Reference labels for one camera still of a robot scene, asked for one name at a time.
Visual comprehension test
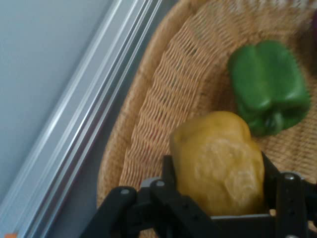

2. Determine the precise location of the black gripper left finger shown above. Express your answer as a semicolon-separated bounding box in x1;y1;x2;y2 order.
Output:
95;154;218;238

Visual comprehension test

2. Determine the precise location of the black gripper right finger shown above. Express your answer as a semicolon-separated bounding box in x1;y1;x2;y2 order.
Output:
260;150;317;238

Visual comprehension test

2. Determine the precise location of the yellow brown potato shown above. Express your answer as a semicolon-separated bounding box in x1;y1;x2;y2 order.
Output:
169;111;266;217

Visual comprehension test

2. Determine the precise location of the green bell pepper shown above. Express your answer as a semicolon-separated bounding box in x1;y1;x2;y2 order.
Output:
227;40;312;137

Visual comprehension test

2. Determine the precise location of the woven wicker basket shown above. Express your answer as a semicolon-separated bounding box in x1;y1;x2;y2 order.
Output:
96;0;317;217

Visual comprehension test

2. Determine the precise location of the aluminium rail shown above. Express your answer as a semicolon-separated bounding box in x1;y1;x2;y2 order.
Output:
0;0;164;238

